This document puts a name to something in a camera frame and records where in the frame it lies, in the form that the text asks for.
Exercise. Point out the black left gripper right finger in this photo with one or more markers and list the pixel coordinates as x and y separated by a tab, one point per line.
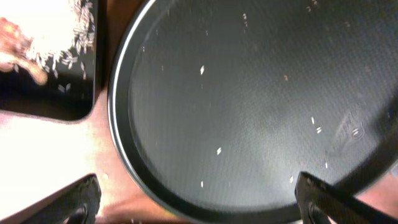
319	202

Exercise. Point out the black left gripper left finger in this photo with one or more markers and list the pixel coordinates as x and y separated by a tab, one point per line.
79	204

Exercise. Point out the black rectangular tray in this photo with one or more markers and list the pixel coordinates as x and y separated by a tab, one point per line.
71	91

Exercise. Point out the black round tray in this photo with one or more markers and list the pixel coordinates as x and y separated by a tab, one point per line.
215	107

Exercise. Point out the peanut shells food scraps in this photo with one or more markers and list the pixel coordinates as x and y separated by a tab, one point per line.
41	37

